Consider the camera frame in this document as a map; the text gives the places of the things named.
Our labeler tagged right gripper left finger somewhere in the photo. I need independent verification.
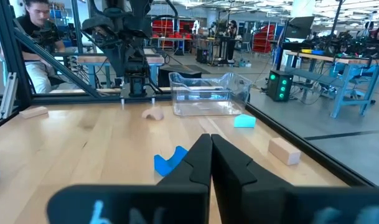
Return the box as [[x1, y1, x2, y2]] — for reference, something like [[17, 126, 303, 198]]
[[47, 133, 213, 224]]

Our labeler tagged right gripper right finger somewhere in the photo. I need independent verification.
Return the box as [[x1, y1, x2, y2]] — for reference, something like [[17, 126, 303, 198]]
[[211, 134, 379, 224]]

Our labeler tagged blue arch block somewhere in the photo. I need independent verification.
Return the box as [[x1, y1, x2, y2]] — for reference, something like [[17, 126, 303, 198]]
[[153, 145, 189, 177]]

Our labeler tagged tan cardboard block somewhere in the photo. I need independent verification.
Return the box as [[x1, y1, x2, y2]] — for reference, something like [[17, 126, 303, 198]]
[[268, 137, 302, 166]]

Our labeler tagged mint green block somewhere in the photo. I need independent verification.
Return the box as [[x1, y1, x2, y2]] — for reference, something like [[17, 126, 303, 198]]
[[233, 113, 257, 129]]

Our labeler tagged natural wood arch block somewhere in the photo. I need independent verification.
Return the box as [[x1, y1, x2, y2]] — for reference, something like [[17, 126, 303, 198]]
[[141, 106, 165, 121]]

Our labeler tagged clear plastic bin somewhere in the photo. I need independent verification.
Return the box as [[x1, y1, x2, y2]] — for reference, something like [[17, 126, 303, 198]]
[[168, 72, 253, 117]]

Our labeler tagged blue-legged wooden workbench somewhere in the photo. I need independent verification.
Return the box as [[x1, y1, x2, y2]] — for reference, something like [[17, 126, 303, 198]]
[[77, 54, 165, 91], [284, 50, 379, 119]]

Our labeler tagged red storage rack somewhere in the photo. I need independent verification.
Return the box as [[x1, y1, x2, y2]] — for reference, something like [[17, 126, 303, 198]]
[[252, 24, 276, 54], [151, 19, 196, 48]]

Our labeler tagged black floor case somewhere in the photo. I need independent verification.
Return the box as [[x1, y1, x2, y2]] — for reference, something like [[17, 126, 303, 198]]
[[157, 64, 203, 88]]

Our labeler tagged black computer with green lights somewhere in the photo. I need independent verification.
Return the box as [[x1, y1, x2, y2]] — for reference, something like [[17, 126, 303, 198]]
[[266, 70, 294, 103]]

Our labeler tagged black monitor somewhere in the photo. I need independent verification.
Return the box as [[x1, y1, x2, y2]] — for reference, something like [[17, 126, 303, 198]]
[[284, 16, 316, 40]]

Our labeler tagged silver metal bracket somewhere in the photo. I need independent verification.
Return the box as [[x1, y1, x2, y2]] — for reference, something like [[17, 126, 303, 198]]
[[0, 72, 19, 120]]

